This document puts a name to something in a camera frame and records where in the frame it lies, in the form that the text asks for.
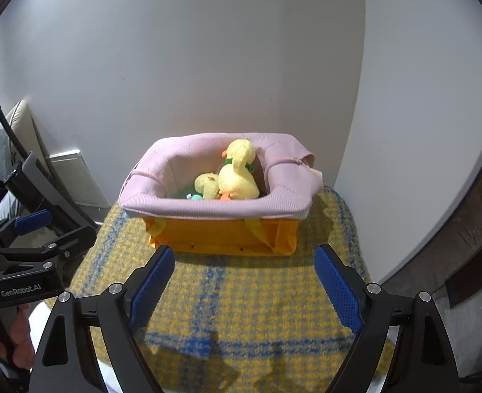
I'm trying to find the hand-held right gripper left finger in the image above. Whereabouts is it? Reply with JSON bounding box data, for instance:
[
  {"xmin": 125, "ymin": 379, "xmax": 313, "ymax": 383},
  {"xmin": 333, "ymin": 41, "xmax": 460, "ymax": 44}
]
[{"xmin": 28, "ymin": 245, "xmax": 176, "ymax": 393}]

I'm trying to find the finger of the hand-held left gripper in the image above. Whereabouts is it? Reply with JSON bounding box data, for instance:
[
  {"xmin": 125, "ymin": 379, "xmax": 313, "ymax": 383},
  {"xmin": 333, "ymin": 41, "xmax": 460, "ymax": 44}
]
[
  {"xmin": 0, "ymin": 226, "xmax": 99, "ymax": 274},
  {"xmin": 0, "ymin": 209, "xmax": 53, "ymax": 250}
]

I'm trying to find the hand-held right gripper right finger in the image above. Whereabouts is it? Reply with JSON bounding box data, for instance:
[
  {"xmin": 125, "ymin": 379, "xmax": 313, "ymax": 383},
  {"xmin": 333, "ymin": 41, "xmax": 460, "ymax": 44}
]
[{"xmin": 313, "ymin": 243, "xmax": 461, "ymax": 393}]

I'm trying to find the orange plastic basket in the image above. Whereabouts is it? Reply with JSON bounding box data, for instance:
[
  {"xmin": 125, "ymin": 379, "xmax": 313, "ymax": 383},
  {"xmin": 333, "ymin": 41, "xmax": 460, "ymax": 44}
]
[{"xmin": 148, "ymin": 216, "xmax": 298, "ymax": 257}]

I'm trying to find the cream plush toy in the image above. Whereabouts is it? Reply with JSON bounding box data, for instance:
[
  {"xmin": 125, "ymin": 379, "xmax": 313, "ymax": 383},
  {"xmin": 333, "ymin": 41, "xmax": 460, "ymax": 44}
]
[{"xmin": 194, "ymin": 171, "xmax": 222, "ymax": 201}]

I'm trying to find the yellow duck plush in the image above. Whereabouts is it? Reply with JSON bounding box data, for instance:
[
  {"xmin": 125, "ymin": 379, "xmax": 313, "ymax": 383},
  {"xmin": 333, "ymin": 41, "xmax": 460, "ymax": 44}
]
[{"xmin": 218, "ymin": 139, "xmax": 261, "ymax": 201}]

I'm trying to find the person's left hand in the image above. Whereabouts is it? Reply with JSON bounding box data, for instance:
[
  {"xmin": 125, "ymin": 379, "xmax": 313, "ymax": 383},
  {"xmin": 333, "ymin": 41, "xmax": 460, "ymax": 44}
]
[{"xmin": 0, "ymin": 302, "xmax": 36, "ymax": 367}]

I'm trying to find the yellow blue plaid blanket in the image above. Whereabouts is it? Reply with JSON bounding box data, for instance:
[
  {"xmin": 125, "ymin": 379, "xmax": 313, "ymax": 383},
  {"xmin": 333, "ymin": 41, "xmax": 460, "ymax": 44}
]
[{"xmin": 68, "ymin": 185, "xmax": 398, "ymax": 393}]

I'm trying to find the beige cushion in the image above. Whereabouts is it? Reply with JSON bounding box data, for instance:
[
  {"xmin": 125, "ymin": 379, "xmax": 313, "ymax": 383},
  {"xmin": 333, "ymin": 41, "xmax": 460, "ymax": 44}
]
[{"xmin": 0, "ymin": 99, "xmax": 46, "ymax": 161}]

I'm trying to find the pink knit cloth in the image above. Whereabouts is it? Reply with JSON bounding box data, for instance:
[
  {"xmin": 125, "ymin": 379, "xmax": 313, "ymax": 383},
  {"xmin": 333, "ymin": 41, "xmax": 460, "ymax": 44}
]
[{"xmin": 119, "ymin": 132, "xmax": 324, "ymax": 220}]

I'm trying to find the grey metal wall panel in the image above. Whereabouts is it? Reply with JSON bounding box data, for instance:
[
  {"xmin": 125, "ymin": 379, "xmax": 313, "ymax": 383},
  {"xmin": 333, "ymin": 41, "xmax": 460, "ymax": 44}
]
[{"xmin": 48, "ymin": 150, "xmax": 111, "ymax": 208}]

